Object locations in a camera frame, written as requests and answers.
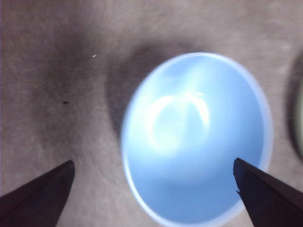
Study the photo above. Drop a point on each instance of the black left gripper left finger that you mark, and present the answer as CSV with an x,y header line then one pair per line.
x,y
35,198

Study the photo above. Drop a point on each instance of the blue ribbed bowl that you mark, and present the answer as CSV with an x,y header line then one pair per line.
x,y
194,146

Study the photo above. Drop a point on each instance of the pale green round plate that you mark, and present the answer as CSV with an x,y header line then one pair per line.
x,y
298,111

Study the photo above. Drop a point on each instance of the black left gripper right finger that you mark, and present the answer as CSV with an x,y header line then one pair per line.
x,y
270,198

